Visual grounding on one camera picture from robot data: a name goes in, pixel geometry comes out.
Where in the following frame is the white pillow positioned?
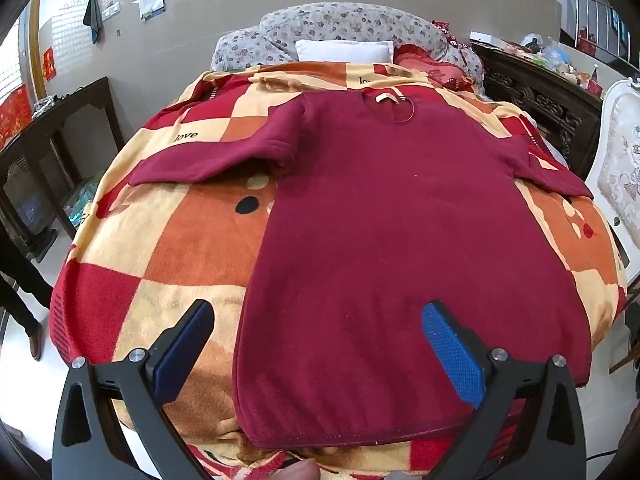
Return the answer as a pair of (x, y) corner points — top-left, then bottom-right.
(295, 40), (395, 64)

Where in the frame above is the white ornate chair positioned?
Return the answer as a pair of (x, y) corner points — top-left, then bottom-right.
(586, 78), (639, 284)

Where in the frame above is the clutter on cabinet top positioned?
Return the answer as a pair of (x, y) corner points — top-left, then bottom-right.
(503, 32), (603, 98)

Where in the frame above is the dark carved wooden cabinet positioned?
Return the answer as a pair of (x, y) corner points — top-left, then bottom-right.
(472, 41), (602, 178)

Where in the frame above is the dark wooden side table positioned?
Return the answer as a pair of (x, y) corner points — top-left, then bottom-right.
(0, 76), (125, 261)

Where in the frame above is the dark red knit sweater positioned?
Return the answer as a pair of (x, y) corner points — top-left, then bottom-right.
(131, 90), (591, 448)

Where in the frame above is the person's dark trouser leg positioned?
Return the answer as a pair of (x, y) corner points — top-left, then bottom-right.
(0, 226), (53, 361)

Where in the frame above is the dark cloth hanging on wall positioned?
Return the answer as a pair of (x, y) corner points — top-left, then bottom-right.
(82, 0), (103, 44)

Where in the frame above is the metal stair railing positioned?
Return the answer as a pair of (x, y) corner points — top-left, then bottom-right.
(567, 0), (639, 70)

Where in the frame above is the floral grey bolster pillow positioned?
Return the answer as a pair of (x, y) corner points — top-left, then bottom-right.
(210, 2), (484, 93)

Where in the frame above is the red paper wall decoration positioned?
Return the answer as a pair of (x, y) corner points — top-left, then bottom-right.
(42, 47), (56, 81)

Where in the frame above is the red cushion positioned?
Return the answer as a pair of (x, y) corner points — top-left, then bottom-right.
(394, 44), (473, 91)

